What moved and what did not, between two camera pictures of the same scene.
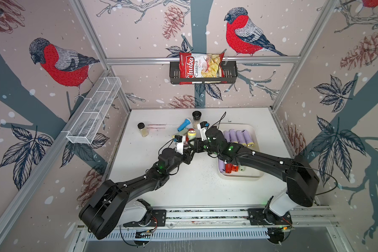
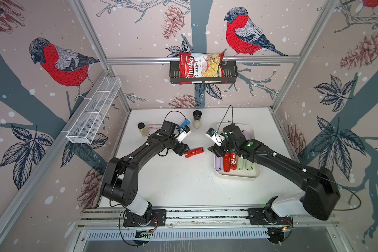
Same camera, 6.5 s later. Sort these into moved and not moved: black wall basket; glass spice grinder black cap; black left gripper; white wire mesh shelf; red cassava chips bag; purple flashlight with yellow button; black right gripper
Moved: black right gripper; black left gripper
Not moved: red cassava chips bag; white wire mesh shelf; black wall basket; purple flashlight with yellow button; glass spice grinder black cap
